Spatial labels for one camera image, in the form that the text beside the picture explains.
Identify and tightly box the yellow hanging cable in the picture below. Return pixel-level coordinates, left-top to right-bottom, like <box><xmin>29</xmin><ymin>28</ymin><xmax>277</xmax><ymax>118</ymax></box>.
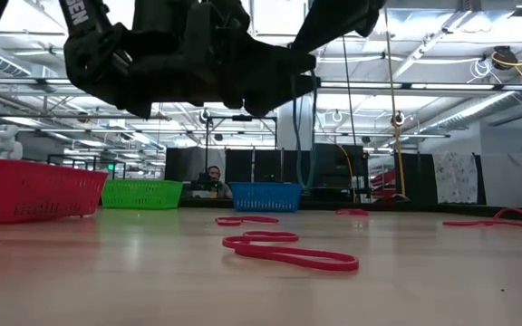
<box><xmin>382</xmin><ymin>4</ymin><xmax>407</xmax><ymax>197</ymax></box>

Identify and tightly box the black gantry frame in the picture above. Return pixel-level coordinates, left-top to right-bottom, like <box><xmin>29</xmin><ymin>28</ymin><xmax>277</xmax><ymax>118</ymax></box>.
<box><xmin>203</xmin><ymin>114</ymin><xmax>279</xmax><ymax>182</ymax></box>

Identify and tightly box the red plastic basket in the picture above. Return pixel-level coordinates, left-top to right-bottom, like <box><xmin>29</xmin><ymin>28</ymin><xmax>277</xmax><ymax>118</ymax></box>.
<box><xmin>0</xmin><ymin>158</ymin><xmax>109</xmax><ymax>225</ymax></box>

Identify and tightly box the grey cloth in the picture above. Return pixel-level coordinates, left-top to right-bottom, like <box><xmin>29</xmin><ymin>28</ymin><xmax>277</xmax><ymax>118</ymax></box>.
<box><xmin>480</xmin><ymin>151</ymin><xmax>522</xmax><ymax>208</ymax></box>

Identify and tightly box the black metal frame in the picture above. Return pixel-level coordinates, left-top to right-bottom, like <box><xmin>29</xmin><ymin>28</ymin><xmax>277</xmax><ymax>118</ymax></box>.
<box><xmin>46</xmin><ymin>153</ymin><xmax>127</xmax><ymax>180</ymax></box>

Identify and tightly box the black cable reel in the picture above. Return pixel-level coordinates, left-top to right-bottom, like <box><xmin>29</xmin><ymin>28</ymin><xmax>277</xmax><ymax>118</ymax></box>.
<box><xmin>490</xmin><ymin>44</ymin><xmax>519</xmax><ymax>72</ymax></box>

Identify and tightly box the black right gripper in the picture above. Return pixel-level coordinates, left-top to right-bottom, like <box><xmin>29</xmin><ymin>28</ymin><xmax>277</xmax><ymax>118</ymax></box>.
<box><xmin>290</xmin><ymin>0</ymin><xmax>387</xmax><ymax>52</ymax></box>

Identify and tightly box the person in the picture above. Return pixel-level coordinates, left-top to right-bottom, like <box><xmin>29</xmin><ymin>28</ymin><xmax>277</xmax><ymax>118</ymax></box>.
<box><xmin>199</xmin><ymin>165</ymin><xmax>234</xmax><ymax>200</ymax></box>

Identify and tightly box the red rack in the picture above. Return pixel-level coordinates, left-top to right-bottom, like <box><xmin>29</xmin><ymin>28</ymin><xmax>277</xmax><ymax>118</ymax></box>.
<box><xmin>369</xmin><ymin>168</ymin><xmax>398</xmax><ymax>200</ymax></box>

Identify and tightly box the white patterned cloth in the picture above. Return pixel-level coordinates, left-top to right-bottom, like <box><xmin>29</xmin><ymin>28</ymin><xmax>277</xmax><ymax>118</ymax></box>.
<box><xmin>432</xmin><ymin>151</ymin><xmax>479</xmax><ymax>205</ymax></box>

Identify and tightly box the black partition panel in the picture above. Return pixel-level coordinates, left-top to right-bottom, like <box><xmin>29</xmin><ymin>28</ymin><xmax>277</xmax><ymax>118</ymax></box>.
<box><xmin>313</xmin><ymin>143</ymin><xmax>371</xmax><ymax>190</ymax></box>
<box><xmin>224</xmin><ymin>149</ymin><xmax>313</xmax><ymax>186</ymax></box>
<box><xmin>395</xmin><ymin>151</ymin><xmax>439</xmax><ymax>206</ymax></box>

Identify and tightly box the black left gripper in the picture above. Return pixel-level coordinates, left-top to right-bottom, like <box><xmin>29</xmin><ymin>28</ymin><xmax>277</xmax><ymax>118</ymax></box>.
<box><xmin>120</xmin><ymin>0</ymin><xmax>321</xmax><ymax>120</ymax></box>

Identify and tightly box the green plastic basket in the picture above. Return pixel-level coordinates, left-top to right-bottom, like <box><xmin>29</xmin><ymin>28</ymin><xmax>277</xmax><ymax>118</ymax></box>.
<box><xmin>101</xmin><ymin>179</ymin><xmax>185</xmax><ymax>210</ymax></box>

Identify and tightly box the black hanging cable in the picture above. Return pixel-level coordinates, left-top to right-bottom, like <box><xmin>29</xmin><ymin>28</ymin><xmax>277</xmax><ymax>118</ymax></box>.
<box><xmin>341</xmin><ymin>35</ymin><xmax>358</xmax><ymax>146</ymax></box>

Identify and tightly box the black table frame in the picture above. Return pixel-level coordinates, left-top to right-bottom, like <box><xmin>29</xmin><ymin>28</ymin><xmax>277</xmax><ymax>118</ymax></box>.
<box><xmin>92</xmin><ymin>195</ymin><xmax>522</xmax><ymax>223</ymax></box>

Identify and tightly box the teal rubber band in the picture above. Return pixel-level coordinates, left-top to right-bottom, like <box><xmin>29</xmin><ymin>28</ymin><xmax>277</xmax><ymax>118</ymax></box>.
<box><xmin>290</xmin><ymin>72</ymin><xmax>319</xmax><ymax>190</ymax></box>

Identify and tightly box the blue plastic basket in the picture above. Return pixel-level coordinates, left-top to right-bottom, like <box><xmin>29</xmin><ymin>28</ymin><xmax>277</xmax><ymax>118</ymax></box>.
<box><xmin>228</xmin><ymin>181</ymin><xmax>305</xmax><ymax>214</ymax></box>

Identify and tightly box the dark grey partition panel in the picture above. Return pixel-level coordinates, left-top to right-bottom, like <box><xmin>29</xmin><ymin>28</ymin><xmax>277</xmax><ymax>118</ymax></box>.
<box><xmin>164</xmin><ymin>146</ymin><xmax>227</xmax><ymax>198</ymax></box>

